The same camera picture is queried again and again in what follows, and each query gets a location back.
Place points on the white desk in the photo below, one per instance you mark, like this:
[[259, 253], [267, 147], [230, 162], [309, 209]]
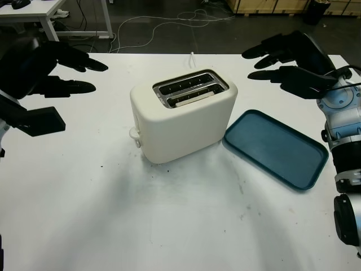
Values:
[[34, 8]]

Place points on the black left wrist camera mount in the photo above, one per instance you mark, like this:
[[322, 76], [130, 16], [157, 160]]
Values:
[[39, 121]]

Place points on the white shoe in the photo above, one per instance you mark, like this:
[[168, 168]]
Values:
[[62, 13]]

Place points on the black bin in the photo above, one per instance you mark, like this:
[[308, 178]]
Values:
[[316, 12]]

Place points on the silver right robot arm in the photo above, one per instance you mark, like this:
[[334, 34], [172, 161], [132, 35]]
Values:
[[347, 146]]

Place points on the teal plastic tray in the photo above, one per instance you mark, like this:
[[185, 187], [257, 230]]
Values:
[[276, 149]]

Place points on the slice of white bread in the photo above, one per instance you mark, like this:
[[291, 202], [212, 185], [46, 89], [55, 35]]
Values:
[[194, 99]]

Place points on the stacked wooden crates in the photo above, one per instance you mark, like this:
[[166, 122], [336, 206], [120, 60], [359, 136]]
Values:
[[268, 5]]

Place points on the black computer mouse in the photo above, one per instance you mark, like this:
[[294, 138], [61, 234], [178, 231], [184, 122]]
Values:
[[20, 3]]

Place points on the cream two-slot toaster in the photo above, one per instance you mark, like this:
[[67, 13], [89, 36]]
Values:
[[186, 130]]

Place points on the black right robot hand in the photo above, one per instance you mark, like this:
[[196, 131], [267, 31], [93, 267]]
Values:
[[310, 65]]

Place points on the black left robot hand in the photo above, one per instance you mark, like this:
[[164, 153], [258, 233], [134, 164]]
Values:
[[22, 67]]

